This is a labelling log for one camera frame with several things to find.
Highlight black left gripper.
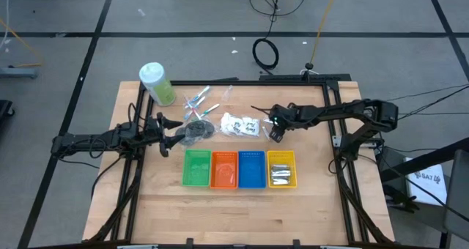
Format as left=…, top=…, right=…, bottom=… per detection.
left=141, top=111, right=186, bottom=158

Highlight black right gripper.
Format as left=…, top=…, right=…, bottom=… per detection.
left=250, top=102, right=313, bottom=144

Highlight bagged white cotton balls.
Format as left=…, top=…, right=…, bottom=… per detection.
left=219, top=111, right=245, bottom=136
left=237, top=116, right=262, bottom=138

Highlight red white wrapped toothbrush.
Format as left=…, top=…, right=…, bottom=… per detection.
left=185, top=94, right=202, bottom=120

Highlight blue white wrapped toothbrush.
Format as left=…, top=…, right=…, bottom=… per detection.
left=184, top=97, right=206, bottom=121
left=186, top=86, right=211, bottom=106

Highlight yellow plastic basket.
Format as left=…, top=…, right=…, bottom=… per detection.
left=267, top=149, right=298, bottom=189

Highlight green plastic basket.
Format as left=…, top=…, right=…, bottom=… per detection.
left=182, top=149, right=213, bottom=187

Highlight teal white toothbrush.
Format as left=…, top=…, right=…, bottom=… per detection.
left=199, top=103, right=221, bottom=118

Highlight white green wipes canister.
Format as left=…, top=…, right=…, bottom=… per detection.
left=139, top=62, right=177, bottom=107

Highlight blue plastic basket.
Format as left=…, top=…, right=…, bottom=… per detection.
left=237, top=150, right=267, bottom=190

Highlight empty clear plastic wrapper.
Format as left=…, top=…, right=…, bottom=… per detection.
left=221, top=84, right=234, bottom=102

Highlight orange plastic basket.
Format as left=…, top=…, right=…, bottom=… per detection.
left=210, top=151, right=239, bottom=190

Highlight clear plastic packet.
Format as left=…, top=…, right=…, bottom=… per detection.
left=219, top=167, right=236, bottom=182

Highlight black diagonal beam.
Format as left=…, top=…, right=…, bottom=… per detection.
left=379, top=137, right=469, bottom=182

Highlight grey floor platform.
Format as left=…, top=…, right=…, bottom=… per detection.
left=0, top=67, right=40, bottom=80

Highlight white printed box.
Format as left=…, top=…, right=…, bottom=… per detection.
left=402, top=157, right=448, bottom=207

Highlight small bagged black hair ties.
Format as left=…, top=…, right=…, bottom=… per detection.
left=174, top=127, right=197, bottom=146

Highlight large bagged black hair ties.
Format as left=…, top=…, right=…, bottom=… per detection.
left=184, top=119, right=217, bottom=140

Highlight black coiled hanging cable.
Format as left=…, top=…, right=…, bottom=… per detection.
left=251, top=0, right=282, bottom=71

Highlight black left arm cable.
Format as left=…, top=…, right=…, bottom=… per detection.
left=89, top=137, right=124, bottom=199

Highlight yellow hanging cable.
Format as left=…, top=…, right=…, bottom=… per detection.
left=309, top=0, right=340, bottom=66

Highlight thin black floor cable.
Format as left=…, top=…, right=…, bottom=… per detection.
left=397, top=111, right=469, bottom=116
left=386, top=83, right=469, bottom=103

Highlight yellow floor cable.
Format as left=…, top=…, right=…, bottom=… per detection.
left=0, top=20, right=43, bottom=69

